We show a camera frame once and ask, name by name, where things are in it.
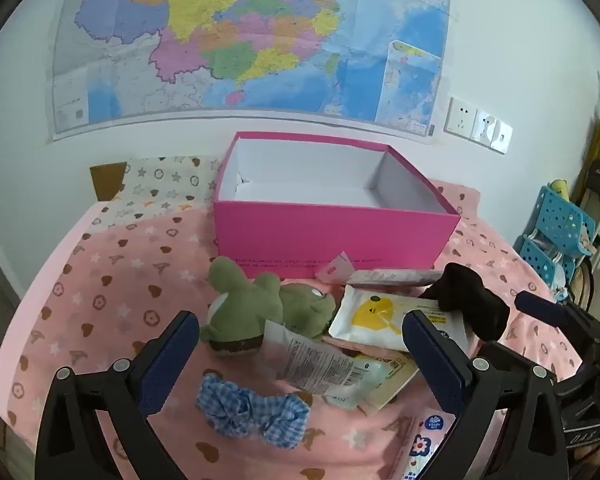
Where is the black sock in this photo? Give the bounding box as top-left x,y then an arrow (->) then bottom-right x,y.
420,262 -> 511,343

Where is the white wall socket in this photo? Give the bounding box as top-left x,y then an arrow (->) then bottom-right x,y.
444,96 -> 478,137

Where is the flower print tissue pack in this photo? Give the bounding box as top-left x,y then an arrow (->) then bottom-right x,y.
395,407 -> 461,480

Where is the small pink sachet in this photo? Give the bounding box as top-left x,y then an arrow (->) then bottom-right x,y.
315,250 -> 353,286

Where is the colourful wall map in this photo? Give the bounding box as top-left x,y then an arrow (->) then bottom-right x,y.
47,0 -> 453,142

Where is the white star print pillow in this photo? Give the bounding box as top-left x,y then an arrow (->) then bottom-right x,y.
87,156 -> 223,231

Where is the yellow tissue pack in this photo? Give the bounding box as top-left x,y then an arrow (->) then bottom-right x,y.
360,355 -> 421,416

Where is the green plush toy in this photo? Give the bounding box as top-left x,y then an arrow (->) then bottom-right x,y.
200,256 -> 337,358

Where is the pink printed blanket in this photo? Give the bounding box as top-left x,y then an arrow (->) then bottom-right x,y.
0,180 -> 583,480

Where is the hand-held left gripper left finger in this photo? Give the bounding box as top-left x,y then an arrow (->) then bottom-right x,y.
35,310 -> 201,480

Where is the pink white small packet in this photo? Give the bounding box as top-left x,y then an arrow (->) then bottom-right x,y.
347,269 -> 443,288

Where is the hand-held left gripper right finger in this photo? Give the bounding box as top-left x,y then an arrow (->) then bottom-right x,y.
402,310 -> 571,480

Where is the pink cardboard box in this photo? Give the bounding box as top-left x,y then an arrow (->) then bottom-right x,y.
211,131 -> 462,281

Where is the blue plastic rack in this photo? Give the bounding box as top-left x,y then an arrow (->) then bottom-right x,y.
517,185 -> 597,291

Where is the medical tape packet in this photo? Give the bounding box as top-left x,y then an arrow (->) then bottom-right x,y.
257,321 -> 396,411

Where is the blue gingham scrunchie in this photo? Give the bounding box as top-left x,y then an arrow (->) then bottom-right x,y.
196,372 -> 312,448

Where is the white yellow wet wipes pack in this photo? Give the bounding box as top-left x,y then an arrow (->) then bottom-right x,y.
328,284 -> 468,353

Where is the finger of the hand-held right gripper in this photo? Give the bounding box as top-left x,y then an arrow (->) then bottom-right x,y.
482,341 -> 588,391
514,290 -> 571,330

